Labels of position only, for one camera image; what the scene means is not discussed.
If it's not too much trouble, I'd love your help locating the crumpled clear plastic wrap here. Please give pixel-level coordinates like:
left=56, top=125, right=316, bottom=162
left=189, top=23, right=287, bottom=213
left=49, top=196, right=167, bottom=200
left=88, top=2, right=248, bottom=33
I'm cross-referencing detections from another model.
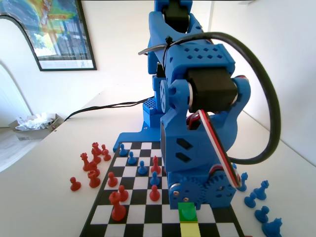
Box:
left=15, top=112, right=56, bottom=131

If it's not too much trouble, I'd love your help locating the red chess king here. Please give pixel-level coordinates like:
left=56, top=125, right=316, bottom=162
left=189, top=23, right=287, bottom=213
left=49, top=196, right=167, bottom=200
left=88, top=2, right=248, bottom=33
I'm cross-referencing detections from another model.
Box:
left=109, top=191, right=127, bottom=221

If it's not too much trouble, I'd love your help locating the red chess bishop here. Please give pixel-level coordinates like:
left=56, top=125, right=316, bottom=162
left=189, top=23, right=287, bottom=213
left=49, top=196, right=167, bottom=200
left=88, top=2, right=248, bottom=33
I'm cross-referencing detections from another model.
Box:
left=151, top=155, right=161, bottom=175
left=91, top=148, right=102, bottom=164

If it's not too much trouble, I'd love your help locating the red white black servo cable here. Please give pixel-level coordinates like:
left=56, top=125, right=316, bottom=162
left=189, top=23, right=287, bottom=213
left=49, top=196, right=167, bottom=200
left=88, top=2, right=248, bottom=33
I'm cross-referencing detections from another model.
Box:
left=186, top=110, right=243, bottom=191

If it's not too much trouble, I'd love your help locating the open cardboard box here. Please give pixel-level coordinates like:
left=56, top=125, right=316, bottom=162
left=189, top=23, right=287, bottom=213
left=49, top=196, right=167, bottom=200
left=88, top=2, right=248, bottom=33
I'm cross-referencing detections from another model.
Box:
left=8, top=113, right=65, bottom=142

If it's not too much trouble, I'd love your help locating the blue crowned chess piece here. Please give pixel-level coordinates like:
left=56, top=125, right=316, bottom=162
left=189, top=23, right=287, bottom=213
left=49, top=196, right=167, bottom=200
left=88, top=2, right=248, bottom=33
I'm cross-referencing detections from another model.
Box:
left=253, top=180, right=270, bottom=199
left=261, top=216, right=283, bottom=237

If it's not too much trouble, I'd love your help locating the black power cable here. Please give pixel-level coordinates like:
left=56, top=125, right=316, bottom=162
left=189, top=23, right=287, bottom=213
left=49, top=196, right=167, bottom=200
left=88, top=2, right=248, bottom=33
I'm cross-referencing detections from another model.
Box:
left=63, top=97, right=155, bottom=122

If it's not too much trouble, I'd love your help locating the blue arm base plate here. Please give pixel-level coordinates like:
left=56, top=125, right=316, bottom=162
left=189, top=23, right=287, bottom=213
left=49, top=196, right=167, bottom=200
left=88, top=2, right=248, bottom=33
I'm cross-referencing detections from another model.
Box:
left=113, top=127, right=162, bottom=153

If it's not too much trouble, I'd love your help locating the black and white chessboard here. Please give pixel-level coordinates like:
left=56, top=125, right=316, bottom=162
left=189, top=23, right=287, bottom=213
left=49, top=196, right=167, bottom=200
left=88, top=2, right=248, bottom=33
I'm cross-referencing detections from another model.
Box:
left=79, top=141, right=245, bottom=237

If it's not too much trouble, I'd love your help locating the black framed map poster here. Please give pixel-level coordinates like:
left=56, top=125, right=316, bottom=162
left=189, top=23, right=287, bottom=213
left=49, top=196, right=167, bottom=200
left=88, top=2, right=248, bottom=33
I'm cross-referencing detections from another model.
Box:
left=0, top=0, right=98, bottom=73

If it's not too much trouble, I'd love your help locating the thick black camera cable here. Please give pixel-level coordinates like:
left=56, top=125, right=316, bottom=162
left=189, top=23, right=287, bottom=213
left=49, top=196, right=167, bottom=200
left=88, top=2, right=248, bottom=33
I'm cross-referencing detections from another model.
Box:
left=137, top=31, right=281, bottom=165

